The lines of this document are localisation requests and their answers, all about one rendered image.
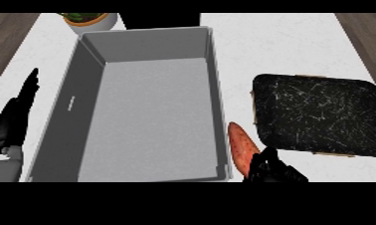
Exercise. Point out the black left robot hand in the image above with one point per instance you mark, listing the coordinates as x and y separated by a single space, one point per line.
15 116

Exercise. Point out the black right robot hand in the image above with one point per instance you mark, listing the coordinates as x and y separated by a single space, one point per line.
271 169

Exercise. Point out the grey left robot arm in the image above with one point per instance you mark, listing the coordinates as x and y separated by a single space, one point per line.
9 166

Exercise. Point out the orange sweet potato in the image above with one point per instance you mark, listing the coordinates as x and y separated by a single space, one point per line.
240 146

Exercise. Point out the black scratched tray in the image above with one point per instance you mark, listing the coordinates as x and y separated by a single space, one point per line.
316 114

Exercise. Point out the grey open box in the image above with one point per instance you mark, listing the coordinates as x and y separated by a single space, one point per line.
146 116

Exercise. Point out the white potted plant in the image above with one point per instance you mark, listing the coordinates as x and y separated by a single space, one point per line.
90 21

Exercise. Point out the black appliance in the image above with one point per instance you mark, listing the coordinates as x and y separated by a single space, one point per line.
159 20

